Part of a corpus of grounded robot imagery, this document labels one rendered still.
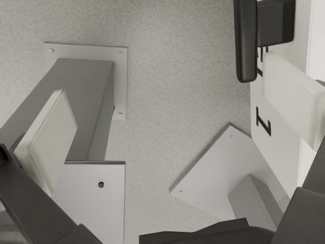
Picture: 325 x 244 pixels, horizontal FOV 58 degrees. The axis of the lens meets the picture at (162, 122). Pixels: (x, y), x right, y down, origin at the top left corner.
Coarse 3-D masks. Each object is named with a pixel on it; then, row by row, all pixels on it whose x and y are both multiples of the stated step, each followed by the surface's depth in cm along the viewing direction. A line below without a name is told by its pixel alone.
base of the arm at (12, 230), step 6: (0, 228) 42; (6, 228) 42; (12, 228) 42; (0, 234) 41; (6, 234) 41; (12, 234) 41; (18, 234) 41; (0, 240) 40; (6, 240) 41; (12, 240) 41; (18, 240) 41; (24, 240) 41
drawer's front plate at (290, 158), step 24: (312, 0) 16; (312, 24) 17; (264, 48) 24; (288, 48) 20; (312, 48) 17; (312, 72) 18; (264, 96) 26; (264, 120) 28; (264, 144) 29; (288, 144) 23; (288, 168) 24; (288, 192) 25
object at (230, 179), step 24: (216, 144) 129; (240, 144) 129; (192, 168) 134; (216, 168) 135; (240, 168) 135; (264, 168) 136; (192, 192) 141; (216, 192) 141; (240, 192) 135; (264, 192) 130; (216, 216) 150; (240, 216) 127; (264, 216) 116
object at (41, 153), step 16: (64, 96) 19; (48, 112) 16; (64, 112) 18; (32, 128) 15; (48, 128) 15; (64, 128) 18; (32, 144) 13; (48, 144) 15; (64, 144) 17; (32, 160) 13; (48, 160) 15; (64, 160) 17; (32, 176) 14; (48, 176) 14; (48, 192) 14
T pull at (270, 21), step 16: (240, 0) 17; (256, 0) 17; (272, 0) 18; (288, 0) 18; (240, 16) 18; (256, 16) 18; (272, 16) 18; (288, 16) 18; (240, 32) 18; (256, 32) 18; (272, 32) 18; (288, 32) 18; (240, 48) 19; (256, 48) 19; (240, 64) 19; (256, 64) 19; (240, 80) 20
